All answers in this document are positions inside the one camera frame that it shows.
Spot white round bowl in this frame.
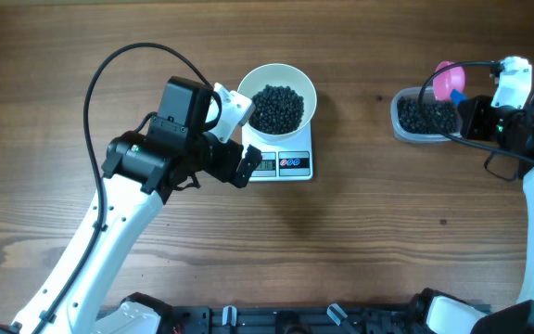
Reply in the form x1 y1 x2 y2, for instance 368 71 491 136
237 63 317 140

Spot black left camera cable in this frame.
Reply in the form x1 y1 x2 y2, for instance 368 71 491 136
30 42 224 334

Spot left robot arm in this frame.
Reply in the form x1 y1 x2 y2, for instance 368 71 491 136
0 77 261 333

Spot white digital kitchen scale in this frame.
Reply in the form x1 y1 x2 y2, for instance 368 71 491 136
242 123 313 182

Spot black right camera cable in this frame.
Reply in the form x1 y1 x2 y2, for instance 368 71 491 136
416 60 534 189

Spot black camera cable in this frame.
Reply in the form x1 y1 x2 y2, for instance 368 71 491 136
416 60 534 189
30 42 224 334

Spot clear plastic bean container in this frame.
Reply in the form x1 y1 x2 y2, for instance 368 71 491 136
390 87 462 144

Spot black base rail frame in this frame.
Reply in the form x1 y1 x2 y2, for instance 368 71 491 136
95 290 495 334

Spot pink scoop blue handle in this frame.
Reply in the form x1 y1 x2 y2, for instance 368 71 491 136
432 67 466 106

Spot black beans in bowl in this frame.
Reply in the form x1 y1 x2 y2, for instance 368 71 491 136
248 84 304 135

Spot black beans in container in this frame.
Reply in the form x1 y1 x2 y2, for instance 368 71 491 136
397 97 458 135

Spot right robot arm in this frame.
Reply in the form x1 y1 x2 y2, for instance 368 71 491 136
411 57 534 333

